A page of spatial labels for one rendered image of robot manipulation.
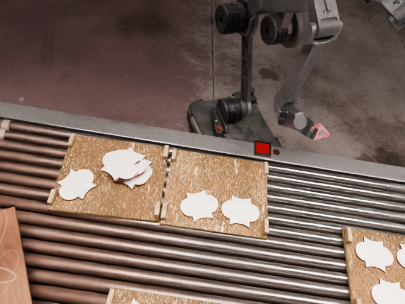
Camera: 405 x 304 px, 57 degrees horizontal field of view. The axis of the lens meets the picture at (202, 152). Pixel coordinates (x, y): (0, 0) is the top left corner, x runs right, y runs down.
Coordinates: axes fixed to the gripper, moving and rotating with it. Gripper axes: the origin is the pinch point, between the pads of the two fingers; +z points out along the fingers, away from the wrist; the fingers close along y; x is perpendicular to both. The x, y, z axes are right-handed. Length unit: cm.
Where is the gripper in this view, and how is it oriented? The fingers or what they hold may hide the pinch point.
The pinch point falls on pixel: (321, 130)
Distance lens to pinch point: 164.0
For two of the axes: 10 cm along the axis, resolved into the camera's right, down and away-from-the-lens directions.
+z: 9.1, 2.3, 3.4
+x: 3.3, -9.0, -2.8
